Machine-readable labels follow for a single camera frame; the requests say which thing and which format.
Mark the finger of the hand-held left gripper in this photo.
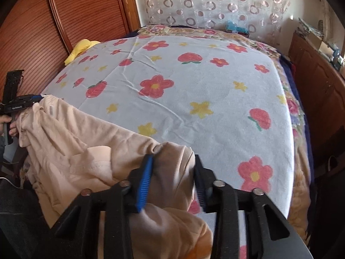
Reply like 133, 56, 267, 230
18, 94, 45, 108

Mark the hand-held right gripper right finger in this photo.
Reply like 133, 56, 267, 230
194, 154, 313, 259

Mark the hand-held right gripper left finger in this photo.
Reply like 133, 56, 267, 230
40, 154, 154, 259

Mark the beige printed t-shirt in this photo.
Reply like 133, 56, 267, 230
15, 94, 213, 259

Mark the person's left hand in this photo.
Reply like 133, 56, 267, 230
0, 115, 19, 137

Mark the yellow plush toy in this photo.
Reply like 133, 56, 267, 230
64, 39, 101, 66

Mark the flower-print light blanket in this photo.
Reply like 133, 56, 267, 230
40, 36, 295, 259

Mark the wooden louvred wardrobe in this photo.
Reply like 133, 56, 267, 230
0, 0, 141, 106

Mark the dark chair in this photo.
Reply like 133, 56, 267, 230
314, 155, 345, 238

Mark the wooden cabinet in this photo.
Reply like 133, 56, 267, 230
288, 31, 345, 168

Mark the blue box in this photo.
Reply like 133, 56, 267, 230
225, 20, 250, 35

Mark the sheer circle-pattern curtain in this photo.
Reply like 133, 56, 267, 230
139, 0, 293, 34

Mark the cardboard box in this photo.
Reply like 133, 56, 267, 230
310, 32, 335, 54

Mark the white cable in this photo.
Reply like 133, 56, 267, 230
0, 177, 22, 189

